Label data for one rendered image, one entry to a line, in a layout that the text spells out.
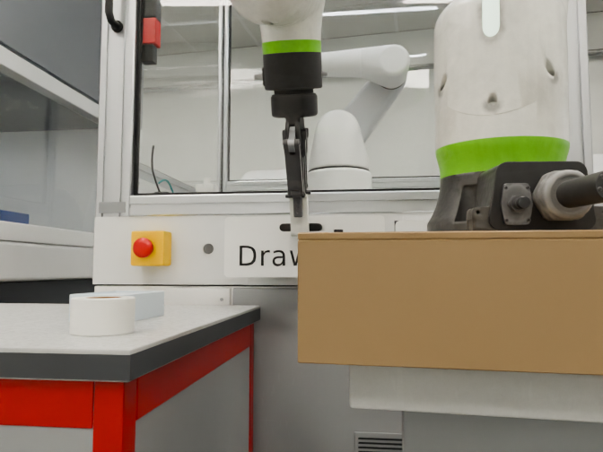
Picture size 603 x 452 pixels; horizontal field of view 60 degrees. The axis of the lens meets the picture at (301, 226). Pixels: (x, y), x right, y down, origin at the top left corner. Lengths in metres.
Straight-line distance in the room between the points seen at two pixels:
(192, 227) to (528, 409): 0.82
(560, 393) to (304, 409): 0.72
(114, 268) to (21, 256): 0.45
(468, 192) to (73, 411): 0.43
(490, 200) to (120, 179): 0.88
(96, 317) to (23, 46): 1.15
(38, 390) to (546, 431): 0.45
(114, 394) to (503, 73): 0.47
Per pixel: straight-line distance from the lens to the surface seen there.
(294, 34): 0.82
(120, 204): 1.19
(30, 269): 1.61
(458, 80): 0.55
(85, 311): 0.62
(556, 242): 0.41
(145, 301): 0.80
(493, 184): 0.47
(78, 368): 0.54
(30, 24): 1.71
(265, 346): 1.09
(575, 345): 0.42
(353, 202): 1.07
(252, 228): 0.95
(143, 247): 1.08
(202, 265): 1.11
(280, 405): 1.11
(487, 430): 0.49
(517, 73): 0.54
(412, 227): 1.05
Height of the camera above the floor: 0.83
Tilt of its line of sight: 5 degrees up
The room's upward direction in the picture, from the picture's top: straight up
